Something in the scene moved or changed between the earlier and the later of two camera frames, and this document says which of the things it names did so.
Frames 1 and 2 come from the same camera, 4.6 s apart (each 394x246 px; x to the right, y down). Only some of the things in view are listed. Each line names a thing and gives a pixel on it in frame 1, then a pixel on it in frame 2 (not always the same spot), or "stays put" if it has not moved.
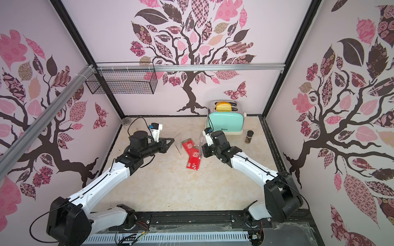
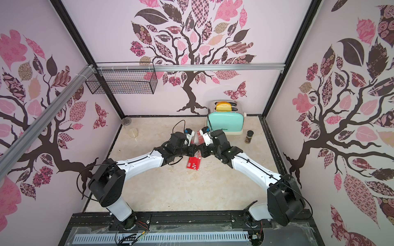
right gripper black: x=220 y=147 stays put
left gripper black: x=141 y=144 → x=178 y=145
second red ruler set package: x=194 y=159 stays put
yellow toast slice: x=222 y=106 stays put
